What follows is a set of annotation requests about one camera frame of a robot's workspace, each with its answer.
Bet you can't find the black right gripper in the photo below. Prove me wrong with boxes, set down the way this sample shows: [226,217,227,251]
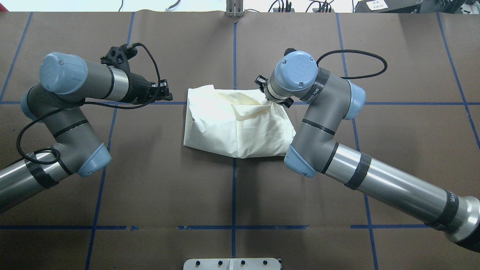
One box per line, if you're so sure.
[254,75,294,108]

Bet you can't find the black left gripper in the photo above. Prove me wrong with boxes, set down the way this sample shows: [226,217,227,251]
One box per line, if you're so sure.
[127,73,173,105]

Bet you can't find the cream long-sleeve cat shirt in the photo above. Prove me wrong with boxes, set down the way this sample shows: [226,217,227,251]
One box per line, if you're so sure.
[183,84,296,159]

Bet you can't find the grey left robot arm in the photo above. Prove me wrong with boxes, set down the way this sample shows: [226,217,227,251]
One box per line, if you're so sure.
[1,44,173,213]

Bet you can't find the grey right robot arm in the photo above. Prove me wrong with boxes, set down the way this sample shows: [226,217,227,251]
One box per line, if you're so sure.
[255,48,480,252]

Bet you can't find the black box with white label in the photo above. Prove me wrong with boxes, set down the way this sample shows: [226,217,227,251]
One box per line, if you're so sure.
[354,0,422,14]

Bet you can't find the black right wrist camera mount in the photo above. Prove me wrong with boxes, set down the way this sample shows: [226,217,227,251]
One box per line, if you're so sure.
[283,48,297,56]

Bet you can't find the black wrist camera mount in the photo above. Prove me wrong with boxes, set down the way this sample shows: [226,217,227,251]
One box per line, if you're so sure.
[100,44,138,73]
[283,48,297,56]

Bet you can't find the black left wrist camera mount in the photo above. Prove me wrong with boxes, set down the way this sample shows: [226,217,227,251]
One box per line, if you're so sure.
[100,44,138,73]

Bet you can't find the grey aluminium frame post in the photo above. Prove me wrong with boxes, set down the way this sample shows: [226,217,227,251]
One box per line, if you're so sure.
[226,0,245,18]

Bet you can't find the black cables on table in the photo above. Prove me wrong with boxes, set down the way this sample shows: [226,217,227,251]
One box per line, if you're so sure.
[268,0,334,13]

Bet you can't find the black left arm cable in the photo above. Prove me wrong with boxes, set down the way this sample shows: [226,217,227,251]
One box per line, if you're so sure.
[16,42,162,165]

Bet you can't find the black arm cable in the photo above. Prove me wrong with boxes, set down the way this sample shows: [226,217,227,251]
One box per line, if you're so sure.
[316,49,388,80]
[16,42,162,165]

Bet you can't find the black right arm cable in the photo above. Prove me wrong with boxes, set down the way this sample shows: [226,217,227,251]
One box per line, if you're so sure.
[316,49,388,80]

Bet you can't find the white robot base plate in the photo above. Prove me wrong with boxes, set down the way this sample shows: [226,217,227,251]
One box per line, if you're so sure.
[183,258,282,270]

